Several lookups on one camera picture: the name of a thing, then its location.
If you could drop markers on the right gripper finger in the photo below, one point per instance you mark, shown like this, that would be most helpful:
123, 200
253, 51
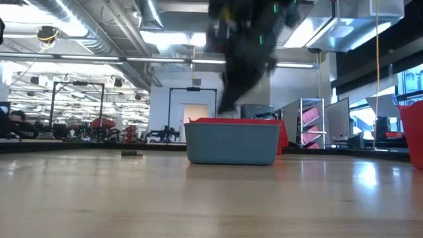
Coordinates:
228, 99
243, 91

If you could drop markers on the black copper-top battery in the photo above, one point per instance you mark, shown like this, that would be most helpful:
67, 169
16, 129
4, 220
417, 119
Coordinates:
132, 153

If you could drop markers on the black background robot arm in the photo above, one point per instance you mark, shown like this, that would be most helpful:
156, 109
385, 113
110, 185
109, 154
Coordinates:
163, 134

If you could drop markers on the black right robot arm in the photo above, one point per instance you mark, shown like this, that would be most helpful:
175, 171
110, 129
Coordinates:
254, 15

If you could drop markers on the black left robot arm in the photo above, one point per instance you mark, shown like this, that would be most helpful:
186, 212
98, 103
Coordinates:
1, 31

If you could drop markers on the blue-grey plastic bin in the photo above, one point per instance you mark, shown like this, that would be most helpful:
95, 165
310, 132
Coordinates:
231, 143

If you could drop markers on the white shelf rack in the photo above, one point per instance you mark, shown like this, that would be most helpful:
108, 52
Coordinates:
291, 122

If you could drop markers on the short red plastic bin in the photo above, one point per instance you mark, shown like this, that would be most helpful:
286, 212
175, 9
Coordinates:
282, 137

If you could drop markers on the red shelf bin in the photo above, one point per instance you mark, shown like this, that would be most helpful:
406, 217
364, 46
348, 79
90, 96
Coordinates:
310, 135
310, 115
312, 146

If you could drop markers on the long ceiling light tube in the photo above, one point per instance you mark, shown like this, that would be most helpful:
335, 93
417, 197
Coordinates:
148, 60

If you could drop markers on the grey flat panel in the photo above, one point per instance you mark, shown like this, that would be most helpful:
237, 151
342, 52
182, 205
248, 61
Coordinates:
337, 122

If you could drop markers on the red storage bin stack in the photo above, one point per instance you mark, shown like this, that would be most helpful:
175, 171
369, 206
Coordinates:
130, 134

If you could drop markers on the white trapezoid shade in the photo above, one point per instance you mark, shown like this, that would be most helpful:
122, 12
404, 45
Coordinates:
385, 105

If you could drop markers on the black office chair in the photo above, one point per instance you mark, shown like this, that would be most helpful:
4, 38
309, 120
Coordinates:
382, 127

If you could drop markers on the long red plastic bin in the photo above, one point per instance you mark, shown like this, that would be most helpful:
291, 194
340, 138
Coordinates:
413, 132

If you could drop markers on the person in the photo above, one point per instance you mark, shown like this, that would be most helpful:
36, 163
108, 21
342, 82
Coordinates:
20, 127

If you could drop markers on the black device with white circle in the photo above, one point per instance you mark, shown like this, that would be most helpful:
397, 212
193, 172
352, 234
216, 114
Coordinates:
3, 107

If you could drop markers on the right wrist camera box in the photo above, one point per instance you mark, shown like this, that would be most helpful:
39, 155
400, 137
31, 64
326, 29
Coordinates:
216, 36

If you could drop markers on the black gantry frame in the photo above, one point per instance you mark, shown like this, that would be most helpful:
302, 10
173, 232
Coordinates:
79, 83
185, 89

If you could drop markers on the smooth silver ceiling duct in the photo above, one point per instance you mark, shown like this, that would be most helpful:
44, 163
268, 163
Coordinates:
148, 13

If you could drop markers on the silver rectangular ceiling duct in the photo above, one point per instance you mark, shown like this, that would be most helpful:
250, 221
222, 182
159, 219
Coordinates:
363, 29

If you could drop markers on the silver spiral ceiling duct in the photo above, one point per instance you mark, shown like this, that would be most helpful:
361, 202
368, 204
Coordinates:
99, 36

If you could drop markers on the black aluminium table frame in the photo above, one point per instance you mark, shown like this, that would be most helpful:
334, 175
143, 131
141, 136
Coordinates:
66, 146

